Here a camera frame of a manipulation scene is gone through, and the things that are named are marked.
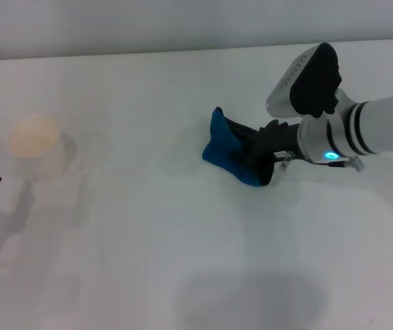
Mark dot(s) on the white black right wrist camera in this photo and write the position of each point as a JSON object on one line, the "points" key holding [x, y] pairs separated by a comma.
{"points": [[309, 82]]}

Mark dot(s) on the white paper cup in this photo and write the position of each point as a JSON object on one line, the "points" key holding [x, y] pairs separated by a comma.
{"points": [[38, 148]]}

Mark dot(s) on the blue rag with black trim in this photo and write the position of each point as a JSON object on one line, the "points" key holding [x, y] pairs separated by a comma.
{"points": [[217, 151]]}

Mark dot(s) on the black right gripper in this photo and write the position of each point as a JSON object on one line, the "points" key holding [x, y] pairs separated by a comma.
{"points": [[278, 141]]}

